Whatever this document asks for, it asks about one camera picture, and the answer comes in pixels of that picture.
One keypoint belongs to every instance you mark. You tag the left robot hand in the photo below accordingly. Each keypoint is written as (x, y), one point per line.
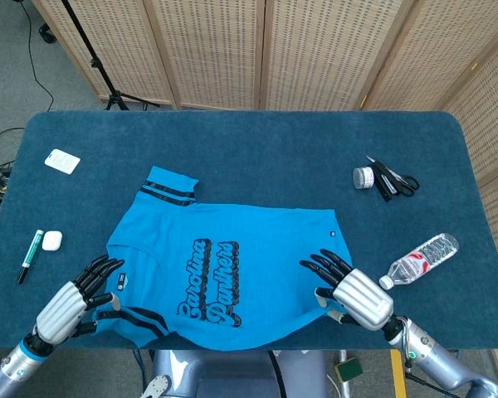
(62, 311)

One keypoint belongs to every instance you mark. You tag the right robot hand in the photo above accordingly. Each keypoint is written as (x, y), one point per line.
(363, 296)

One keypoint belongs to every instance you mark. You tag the blue Carolina Panthers t-shirt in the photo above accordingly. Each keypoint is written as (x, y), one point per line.
(253, 232)

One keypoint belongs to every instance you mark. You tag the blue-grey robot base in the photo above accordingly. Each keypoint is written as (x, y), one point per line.
(232, 373)

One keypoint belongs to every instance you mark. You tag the clear plastic water bottle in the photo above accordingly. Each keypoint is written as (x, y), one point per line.
(415, 263)

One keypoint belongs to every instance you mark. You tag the green and white marker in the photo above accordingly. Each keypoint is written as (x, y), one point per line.
(32, 250)

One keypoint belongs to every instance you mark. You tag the white earbuds case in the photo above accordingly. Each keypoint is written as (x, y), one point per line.
(52, 241)

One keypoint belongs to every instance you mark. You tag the green and yellow sponge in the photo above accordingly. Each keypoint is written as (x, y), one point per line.
(348, 369)

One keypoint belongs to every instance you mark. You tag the silver metal pole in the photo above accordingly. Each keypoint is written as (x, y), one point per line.
(344, 373)

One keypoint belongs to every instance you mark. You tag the black stapler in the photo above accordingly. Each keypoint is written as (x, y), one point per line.
(384, 186)

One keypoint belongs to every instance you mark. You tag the black scissors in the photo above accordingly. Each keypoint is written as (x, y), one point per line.
(407, 183)

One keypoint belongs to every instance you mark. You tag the white card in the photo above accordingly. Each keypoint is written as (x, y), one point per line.
(62, 161)

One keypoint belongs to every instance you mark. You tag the dark blue carpeted table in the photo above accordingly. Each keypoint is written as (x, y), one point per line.
(253, 132)

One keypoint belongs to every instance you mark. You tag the black tripod stand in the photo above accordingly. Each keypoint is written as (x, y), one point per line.
(95, 64)

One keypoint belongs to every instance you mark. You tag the black chair caster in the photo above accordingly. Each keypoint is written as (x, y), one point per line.
(47, 35)

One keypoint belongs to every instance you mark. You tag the white robot bracket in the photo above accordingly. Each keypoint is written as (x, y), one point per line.
(157, 386)

